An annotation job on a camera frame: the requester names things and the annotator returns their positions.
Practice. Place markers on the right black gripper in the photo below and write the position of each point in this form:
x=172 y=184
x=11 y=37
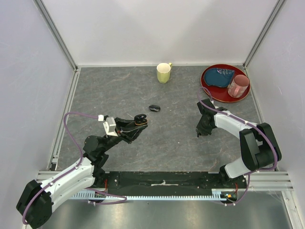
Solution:
x=204 y=131

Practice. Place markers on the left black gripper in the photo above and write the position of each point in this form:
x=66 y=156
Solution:
x=127 y=130

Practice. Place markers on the black earbud charging case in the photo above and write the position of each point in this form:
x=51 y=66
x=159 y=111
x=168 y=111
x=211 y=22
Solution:
x=154 y=108

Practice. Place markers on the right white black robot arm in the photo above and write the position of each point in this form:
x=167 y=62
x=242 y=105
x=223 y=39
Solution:
x=258 y=145

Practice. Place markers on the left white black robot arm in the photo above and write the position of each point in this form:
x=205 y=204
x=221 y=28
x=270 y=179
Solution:
x=40 y=199

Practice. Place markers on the red round tray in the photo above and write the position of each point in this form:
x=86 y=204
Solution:
x=221 y=94

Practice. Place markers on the pink patterned cup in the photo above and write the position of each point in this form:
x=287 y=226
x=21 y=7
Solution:
x=238 y=86

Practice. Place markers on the blue ceramic plate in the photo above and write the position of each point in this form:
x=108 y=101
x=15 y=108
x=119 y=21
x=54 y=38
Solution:
x=218 y=77

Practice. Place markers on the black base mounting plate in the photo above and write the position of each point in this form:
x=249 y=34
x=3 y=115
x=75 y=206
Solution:
x=165 y=183

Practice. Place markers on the yellow green mug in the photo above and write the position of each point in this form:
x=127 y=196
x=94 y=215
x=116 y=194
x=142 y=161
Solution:
x=163 y=72

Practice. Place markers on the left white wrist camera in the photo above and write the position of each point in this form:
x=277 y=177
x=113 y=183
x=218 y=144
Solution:
x=109 y=125

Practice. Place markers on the light blue cable duct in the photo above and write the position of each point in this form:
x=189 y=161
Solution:
x=94 y=196

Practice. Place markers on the right aluminium frame post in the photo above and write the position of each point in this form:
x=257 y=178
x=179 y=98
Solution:
x=264 y=31

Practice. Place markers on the aluminium frame post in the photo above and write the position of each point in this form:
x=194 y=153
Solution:
x=264 y=31
x=55 y=32

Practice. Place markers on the left aluminium frame post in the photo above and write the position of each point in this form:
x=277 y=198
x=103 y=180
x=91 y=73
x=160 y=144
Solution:
x=55 y=32

